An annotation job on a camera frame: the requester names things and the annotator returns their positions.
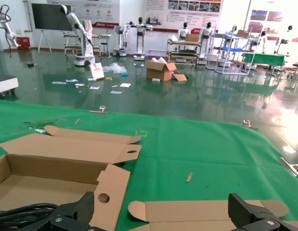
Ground metal rack table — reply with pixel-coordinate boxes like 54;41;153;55
166;38;200;65

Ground wall photo panel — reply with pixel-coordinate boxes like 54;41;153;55
249;9;284;30

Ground metal binder clip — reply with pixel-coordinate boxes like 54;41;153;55
89;105;109;115
242;118;260;131

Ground wheeled metal cart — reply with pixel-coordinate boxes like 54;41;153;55
286;62;298;81

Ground loose cardboard flap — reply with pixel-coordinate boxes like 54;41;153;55
172;73;188;82

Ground green table cloth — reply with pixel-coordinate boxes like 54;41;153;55
0;99;298;231

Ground white humanoid robot black head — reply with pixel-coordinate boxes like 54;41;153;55
273;25;294;55
198;22;216;65
253;30;269;54
177;22;191;40

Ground metal workbench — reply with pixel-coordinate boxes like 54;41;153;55
63;33;101;57

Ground open cardboard mailer box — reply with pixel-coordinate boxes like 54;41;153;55
128;199;298;231

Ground small closed cardboard box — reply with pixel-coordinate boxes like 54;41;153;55
236;29;250;39
186;33;200;43

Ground black stool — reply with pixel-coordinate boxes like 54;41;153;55
100;42;111;58

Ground cardboard box with holed flaps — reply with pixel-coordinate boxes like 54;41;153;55
0;125;142;231

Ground crumpled clear plastic bags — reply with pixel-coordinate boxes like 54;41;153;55
102;62;128;74

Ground black power cable bundle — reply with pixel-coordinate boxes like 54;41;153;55
0;203;60;229

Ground white humanoid robot arms outstretched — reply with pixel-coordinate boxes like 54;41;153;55
122;16;153;61

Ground white tube shelf frame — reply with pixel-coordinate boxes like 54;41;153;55
206;32;258;75

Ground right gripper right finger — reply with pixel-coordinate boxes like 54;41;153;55
228;192;298;231

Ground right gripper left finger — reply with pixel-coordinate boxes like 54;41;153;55
26;191;98;231

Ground green covered table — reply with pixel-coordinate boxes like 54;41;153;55
244;52;287;73

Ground open cardboard shipping box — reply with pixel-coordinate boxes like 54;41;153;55
145;57;178;83

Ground red box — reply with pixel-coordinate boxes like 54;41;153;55
16;36;32;51

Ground grey jointed robot arm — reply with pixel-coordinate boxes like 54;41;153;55
0;3;21;49

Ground dark display screen on stand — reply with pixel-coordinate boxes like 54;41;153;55
31;2;74;52

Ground white red wall poster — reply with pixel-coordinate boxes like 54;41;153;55
72;0;120;26

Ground white and red carton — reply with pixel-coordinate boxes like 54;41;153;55
88;63;105;81

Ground wide wall poster with photos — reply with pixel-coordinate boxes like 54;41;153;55
145;0;223;29

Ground white robot on round base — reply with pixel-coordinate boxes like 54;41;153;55
112;24;127;58

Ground white wheeled cabinet base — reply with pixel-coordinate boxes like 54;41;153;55
0;60;19;96

